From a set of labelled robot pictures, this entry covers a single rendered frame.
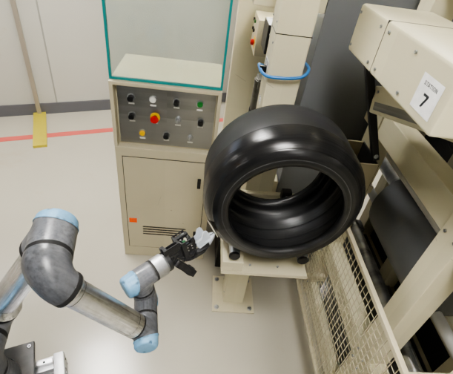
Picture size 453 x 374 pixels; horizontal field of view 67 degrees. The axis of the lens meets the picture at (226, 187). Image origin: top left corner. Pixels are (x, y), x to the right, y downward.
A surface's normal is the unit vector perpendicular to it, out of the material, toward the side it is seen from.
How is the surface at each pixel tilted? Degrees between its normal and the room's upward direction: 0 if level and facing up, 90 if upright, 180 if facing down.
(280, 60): 90
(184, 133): 90
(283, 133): 20
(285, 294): 0
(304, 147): 43
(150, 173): 90
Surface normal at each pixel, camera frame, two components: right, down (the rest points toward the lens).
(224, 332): 0.12, -0.77
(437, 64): -0.99, -0.08
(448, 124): 0.01, 0.63
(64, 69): 0.38, 0.61
